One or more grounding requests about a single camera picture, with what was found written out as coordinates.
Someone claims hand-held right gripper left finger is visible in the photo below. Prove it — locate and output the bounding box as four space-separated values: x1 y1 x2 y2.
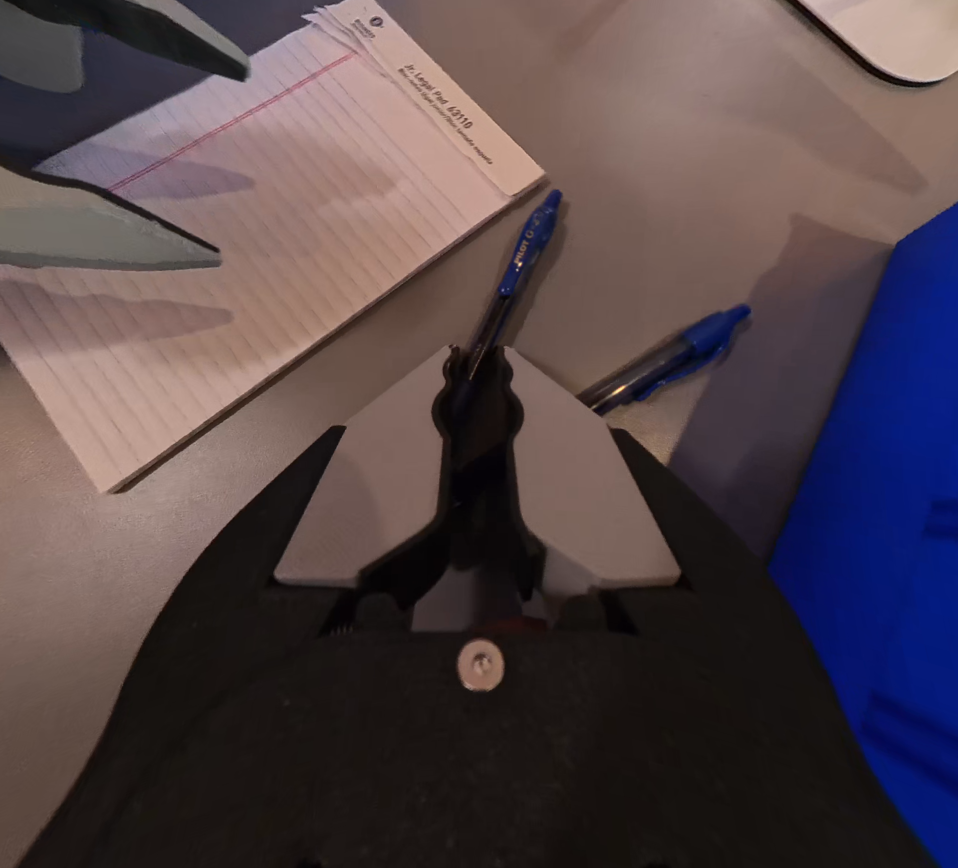
273 346 461 607

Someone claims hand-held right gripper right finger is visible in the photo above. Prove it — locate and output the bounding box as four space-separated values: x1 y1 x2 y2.
500 346 681 625

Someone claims white lined notepad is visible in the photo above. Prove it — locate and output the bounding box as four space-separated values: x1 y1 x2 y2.
0 0 547 495

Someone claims blue retractable pen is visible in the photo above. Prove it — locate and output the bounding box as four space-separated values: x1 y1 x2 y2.
576 304 751 414
449 189 564 435

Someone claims blue plastic bin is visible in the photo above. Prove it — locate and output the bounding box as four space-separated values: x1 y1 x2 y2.
769 205 958 868

